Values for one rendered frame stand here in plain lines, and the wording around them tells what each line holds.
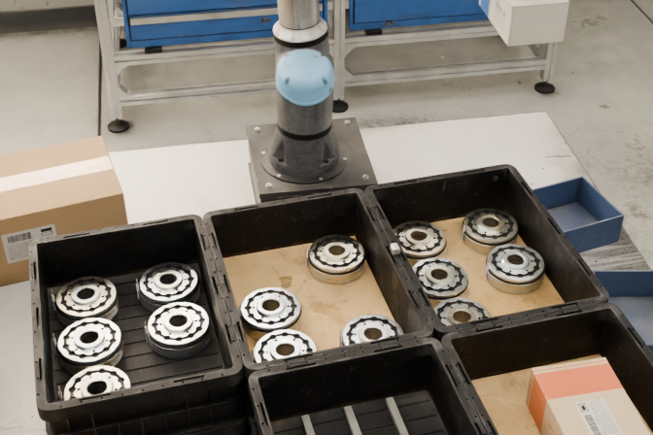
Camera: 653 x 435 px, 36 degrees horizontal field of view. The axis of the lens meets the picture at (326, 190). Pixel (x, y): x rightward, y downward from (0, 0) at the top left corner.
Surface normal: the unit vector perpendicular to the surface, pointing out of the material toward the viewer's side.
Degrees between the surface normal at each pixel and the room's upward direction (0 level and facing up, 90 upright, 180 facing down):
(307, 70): 10
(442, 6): 90
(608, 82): 0
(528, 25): 90
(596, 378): 0
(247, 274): 0
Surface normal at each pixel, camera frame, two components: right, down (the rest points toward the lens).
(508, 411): 0.00, -0.81
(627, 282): 0.00, 0.59
